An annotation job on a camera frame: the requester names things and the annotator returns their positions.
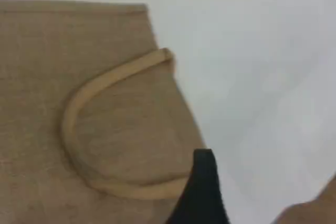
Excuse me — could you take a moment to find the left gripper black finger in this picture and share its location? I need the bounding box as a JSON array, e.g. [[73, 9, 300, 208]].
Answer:
[[165, 148, 230, 224]]

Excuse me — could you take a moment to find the brown jute tote bag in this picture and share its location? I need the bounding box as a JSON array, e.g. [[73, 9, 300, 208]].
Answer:
[[0, 0, 336, 224]]

